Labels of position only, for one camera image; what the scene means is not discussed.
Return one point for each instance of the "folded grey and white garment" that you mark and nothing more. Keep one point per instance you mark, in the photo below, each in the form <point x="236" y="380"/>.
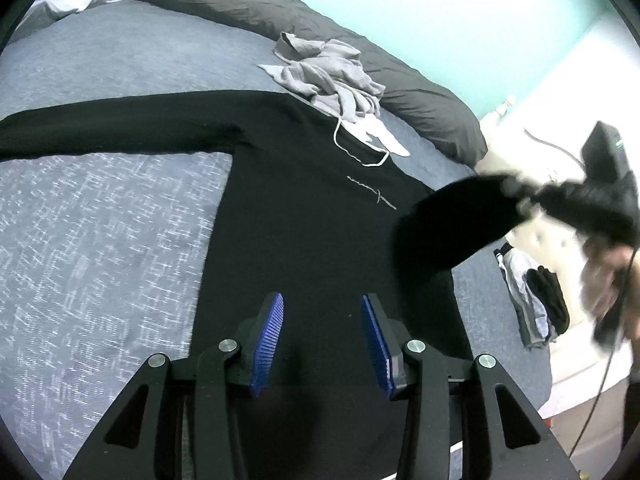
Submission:
<point x="520" y="295"/>

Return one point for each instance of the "person's right hand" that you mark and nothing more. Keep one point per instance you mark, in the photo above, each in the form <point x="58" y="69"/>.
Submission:
<point x="597" y="280"/>

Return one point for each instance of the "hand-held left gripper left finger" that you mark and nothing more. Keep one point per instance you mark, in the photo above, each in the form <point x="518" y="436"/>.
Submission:
<point x="267" y="335"/>

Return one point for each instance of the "grey hoodie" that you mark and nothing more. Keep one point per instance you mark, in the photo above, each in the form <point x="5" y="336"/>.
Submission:
<point x="330" y="75"/>

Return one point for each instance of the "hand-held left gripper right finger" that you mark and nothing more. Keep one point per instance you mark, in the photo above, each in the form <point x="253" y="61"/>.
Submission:
<point x="377" y="340"/>

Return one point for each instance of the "bed with blue-grey sheet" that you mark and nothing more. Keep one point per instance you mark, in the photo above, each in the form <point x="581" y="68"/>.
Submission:
<point x="100" y="235"/>

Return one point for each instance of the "black sweater with white trim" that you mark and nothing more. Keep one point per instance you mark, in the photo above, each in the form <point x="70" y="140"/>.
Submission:
<point x="310" y="210"/>

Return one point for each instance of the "dark grey long pillow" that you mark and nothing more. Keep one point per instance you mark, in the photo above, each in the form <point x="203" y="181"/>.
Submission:
<point x="250" y="5"/>

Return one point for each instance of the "cream tufted headboard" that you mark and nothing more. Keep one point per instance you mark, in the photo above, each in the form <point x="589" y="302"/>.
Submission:
<point x="545" y="240"/>

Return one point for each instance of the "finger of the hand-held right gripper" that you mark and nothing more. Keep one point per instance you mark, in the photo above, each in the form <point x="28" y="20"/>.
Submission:
<point x="520" y="187"/>

